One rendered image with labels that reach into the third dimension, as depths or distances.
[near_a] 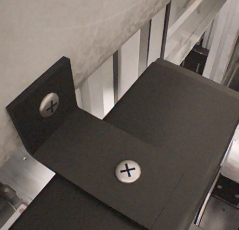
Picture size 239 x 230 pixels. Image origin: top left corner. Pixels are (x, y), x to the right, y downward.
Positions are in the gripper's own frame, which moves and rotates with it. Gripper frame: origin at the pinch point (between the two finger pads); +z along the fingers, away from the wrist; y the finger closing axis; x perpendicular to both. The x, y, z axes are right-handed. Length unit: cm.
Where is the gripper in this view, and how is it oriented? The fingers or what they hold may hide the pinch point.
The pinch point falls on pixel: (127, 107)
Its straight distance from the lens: 54.5
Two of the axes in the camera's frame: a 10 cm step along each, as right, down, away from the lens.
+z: -8.3, -3.5, 4.4
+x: -5.5, 6.5, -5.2
